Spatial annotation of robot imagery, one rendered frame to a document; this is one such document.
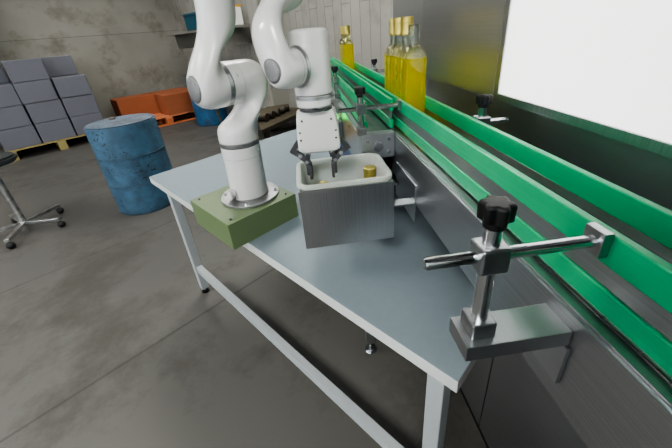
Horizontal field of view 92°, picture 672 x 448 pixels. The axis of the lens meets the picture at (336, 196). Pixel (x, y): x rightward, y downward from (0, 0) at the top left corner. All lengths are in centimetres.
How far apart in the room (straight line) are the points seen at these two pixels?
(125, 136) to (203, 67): 222
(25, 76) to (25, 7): 158
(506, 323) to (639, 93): 34
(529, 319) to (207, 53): 87
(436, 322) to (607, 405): 40
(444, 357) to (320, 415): 88
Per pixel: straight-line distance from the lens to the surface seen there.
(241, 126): 101
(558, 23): 69
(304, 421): 151
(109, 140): 316
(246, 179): 105
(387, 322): 76
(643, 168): 61
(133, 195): 329
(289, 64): 67
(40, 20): 776
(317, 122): 76
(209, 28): 97
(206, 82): 95
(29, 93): 652
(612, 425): 43
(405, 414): 151
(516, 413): 112
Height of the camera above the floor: 132
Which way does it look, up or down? 27 degrees down
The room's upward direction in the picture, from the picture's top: 5 degrees counter-clockwise
